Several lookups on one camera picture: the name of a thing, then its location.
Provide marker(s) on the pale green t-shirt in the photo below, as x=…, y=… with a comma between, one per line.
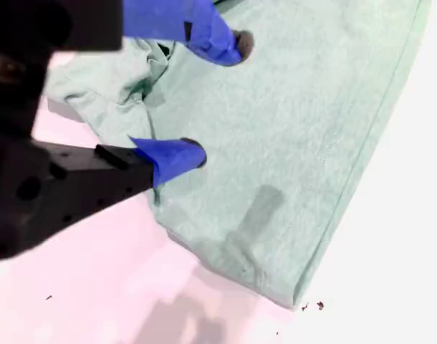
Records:
x=276, y=125

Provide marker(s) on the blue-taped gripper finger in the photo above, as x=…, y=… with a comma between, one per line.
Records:
x=168, y=18
x=168, y=157

